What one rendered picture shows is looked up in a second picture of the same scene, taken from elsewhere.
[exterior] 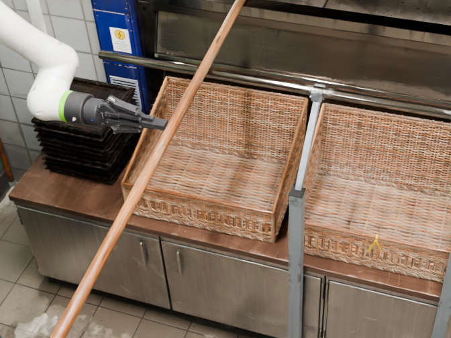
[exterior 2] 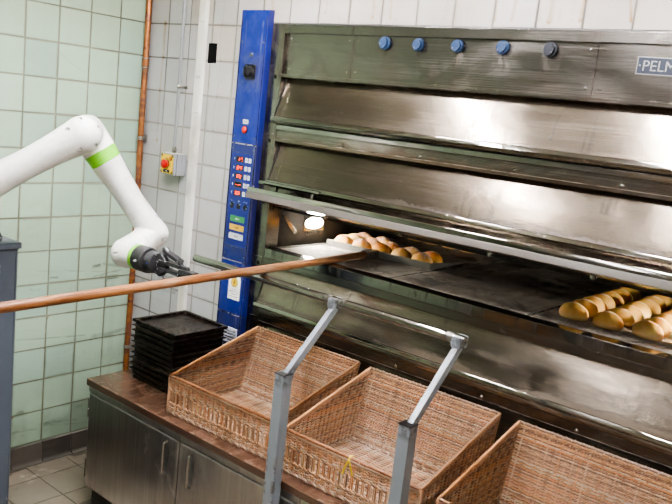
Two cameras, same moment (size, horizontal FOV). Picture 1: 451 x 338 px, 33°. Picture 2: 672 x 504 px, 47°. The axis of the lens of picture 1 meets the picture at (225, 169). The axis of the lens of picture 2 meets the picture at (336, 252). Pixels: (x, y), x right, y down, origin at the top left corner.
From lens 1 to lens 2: 1.41 m
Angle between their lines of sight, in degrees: 36
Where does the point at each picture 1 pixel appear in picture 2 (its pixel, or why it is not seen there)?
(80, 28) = not seen: hidden behind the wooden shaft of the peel
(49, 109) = (122, 251)
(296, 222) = (276, 409)
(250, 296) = not seen: outside the picture
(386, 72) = (425, 341)
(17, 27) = (126, 183)
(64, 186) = (133, 386)
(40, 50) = (137, 209)
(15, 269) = (71, 486)
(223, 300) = not seen: outside the picture
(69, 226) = (119, 419)
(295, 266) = (270, 470)
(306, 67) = (363, 329)
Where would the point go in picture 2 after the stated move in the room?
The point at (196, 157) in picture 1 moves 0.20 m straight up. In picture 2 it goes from (254, 402) to (259, 355)
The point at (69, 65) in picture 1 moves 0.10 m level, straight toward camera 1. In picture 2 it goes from (156, 232) to (147, 236)
